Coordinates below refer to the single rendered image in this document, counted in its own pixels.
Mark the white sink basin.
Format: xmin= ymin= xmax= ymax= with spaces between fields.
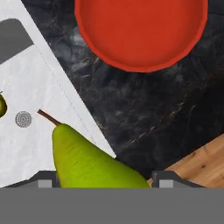
xmin=0 ymin=0 xmax=117 ymax=189

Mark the green pear with brown stem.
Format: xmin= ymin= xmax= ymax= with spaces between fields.
xmin=37 ymin=108 xmax=151 ymax=189

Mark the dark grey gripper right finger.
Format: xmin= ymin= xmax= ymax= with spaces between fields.
xmin=150 ymin=170 xmax=207 ymax=189

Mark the red bowl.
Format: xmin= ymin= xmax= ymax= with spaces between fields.
xmin=73 ymin=0 xmax=209 ymax=74

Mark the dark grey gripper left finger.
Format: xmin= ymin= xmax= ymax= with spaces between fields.
xmin=3 ymin=170 xmax=61 ymax=189

